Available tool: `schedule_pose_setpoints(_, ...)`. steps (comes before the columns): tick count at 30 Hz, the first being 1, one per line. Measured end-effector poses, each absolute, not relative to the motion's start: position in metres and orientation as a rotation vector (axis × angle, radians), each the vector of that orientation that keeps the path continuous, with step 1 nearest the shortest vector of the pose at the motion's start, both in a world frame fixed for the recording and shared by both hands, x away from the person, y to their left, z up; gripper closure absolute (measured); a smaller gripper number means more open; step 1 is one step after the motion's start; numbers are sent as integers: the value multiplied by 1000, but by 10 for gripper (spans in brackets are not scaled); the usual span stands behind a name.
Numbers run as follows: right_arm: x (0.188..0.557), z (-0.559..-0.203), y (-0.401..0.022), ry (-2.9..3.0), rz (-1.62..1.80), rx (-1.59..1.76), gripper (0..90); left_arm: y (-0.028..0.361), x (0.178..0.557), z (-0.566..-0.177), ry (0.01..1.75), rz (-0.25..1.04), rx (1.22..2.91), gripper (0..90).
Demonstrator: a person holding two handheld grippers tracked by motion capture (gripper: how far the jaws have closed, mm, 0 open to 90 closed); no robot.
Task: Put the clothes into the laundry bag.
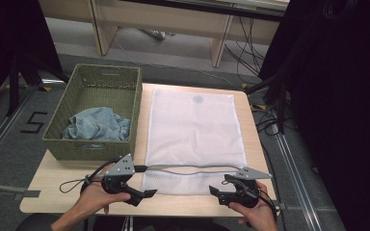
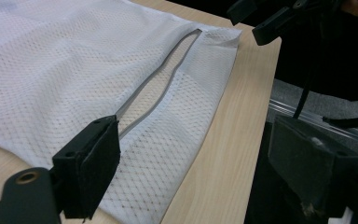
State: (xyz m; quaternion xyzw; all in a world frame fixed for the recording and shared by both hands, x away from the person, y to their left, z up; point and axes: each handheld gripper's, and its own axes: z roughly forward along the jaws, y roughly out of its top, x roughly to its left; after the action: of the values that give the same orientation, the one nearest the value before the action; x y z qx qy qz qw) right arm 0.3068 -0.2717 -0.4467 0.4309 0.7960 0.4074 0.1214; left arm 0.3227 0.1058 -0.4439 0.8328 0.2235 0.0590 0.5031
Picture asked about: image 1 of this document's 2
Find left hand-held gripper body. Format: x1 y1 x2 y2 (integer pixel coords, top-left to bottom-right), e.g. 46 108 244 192
101 153 136 196

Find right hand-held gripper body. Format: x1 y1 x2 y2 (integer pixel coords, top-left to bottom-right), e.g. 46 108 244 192
229 167 273 209

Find light blue denim garment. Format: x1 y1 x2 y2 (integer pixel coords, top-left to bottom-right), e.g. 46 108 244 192
61 106 132 149

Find white mesh laundry bag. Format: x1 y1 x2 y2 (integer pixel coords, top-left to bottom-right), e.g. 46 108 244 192
141 87 249 196

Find green woven basket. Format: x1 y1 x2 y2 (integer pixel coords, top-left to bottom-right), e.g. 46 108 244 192
41 63 144 162

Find person's right hand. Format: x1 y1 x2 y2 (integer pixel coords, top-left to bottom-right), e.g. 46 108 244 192
229 181 279 231

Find person's left hand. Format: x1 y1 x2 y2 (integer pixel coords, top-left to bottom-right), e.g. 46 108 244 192
75 181 132 216

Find black metal stand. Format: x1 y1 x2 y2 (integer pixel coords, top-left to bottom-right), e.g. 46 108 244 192
245 71 289 135
7 52 70 117

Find person's dark clothing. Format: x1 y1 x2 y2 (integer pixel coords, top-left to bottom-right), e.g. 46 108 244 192
14 213 235 231

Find grey power strip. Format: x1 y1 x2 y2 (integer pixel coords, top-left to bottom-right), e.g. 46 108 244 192
139 28 176 42

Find black curtain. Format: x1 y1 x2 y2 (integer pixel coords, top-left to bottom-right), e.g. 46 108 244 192
258 0 370 231
0 0 64 112

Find light wooden bench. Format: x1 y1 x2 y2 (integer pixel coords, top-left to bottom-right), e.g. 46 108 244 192
38 0 291 68

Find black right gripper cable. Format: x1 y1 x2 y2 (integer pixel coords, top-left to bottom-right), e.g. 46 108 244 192
255 187 279 224

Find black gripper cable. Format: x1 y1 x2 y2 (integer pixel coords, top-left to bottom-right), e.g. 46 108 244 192
255 187 279 224
59 157 123 194

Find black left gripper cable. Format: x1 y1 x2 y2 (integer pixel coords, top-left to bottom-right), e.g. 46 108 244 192
59 157 123 194

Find metal floor rail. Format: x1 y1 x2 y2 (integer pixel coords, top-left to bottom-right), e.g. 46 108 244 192
274 131 325 231
0 86 40 174

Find black floor cable tangle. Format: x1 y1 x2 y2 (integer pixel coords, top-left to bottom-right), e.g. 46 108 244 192
251 103 283 139

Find black hanging cables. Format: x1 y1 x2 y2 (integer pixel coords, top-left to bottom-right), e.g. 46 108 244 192
223 15 271 88

